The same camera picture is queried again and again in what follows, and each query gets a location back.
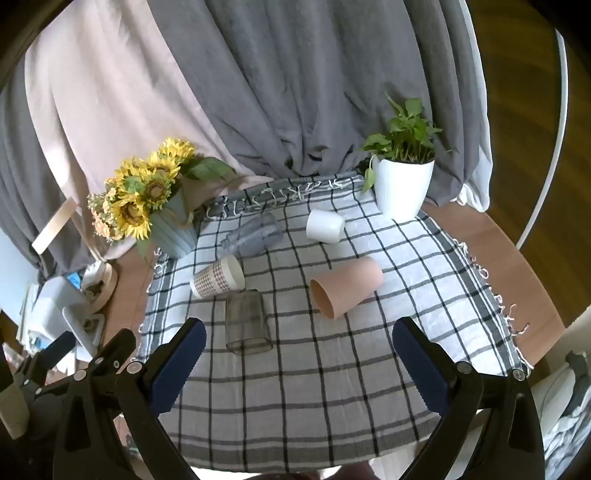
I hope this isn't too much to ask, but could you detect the beige curtain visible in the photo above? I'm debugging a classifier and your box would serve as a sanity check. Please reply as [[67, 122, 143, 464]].
[[23, 0, 273, 259]]

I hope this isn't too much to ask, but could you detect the white curved pole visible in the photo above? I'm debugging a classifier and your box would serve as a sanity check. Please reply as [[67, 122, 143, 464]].
[[515, 18, 568, 250]]

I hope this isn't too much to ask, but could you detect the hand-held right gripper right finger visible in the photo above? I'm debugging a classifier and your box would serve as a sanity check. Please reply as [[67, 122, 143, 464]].
[[392, 316, 546, 480]]

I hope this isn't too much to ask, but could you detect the blue-grey ribbed vase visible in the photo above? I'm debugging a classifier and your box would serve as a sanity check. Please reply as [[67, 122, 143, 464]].
[[150, 189, 199, 259]]

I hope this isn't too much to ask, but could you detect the white cup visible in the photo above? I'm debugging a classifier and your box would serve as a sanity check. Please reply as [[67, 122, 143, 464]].
[[305, 209, 346, 244]]

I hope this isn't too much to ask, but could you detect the light wooden strip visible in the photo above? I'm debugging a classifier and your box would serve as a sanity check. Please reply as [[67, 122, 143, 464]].
[[31, 198, 79, 254]]

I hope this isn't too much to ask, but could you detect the green leafy plant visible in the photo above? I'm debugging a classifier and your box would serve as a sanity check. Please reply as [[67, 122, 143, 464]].
[[360, 95, 458, 195]]

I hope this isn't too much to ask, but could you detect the white plastic container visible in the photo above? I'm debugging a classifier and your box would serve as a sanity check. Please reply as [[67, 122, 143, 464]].
[[25, 276, 107, 361]]

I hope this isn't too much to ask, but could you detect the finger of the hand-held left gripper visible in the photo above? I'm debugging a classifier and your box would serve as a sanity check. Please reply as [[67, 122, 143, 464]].
[[21, 330, 77, 376]]

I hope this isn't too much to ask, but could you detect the white ribbed plant pot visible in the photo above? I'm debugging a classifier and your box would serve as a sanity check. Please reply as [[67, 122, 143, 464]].
[[372, 154, 435, 220]]

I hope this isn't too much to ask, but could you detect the white sheer curtain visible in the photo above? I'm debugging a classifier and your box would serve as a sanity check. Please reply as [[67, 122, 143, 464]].
[[455, 28, 494, 213]]

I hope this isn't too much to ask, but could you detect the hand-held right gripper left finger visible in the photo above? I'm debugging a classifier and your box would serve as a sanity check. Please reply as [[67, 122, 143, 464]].
[[53, 318, 207, 480]]

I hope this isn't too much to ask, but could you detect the clear plastic bottle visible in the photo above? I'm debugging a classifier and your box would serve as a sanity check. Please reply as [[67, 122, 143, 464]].
[[221, 212, 284, 257]]

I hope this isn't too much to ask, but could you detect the sunflower bouquet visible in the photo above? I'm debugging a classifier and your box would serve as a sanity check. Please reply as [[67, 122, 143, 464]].
[[88, 137, 236, 243]]

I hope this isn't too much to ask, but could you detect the clear glass tumbler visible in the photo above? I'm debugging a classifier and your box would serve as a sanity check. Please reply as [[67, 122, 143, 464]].
[[225, 289, 273, 356]]

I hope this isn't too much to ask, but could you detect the brown checkered paper cup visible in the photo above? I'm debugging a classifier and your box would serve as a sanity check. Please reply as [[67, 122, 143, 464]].
[[189, 255, 246, 299]]

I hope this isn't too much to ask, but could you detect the white rounded furniture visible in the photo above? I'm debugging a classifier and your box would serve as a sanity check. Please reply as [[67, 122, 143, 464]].
[[529, 305, 591, 480]]

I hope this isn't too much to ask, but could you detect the grey curtain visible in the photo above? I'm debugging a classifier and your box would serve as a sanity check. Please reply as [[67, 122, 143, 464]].
[[148, 0, 483, 185], [0, 60, 109, 280]]

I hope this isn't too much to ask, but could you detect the pink cup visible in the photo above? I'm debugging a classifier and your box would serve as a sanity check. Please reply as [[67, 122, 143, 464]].
[[309, 257, 384, 320]]

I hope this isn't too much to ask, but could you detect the black white checkered tablecloth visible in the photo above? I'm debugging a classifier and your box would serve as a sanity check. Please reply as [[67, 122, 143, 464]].
[[136, 173, 532, 474]]

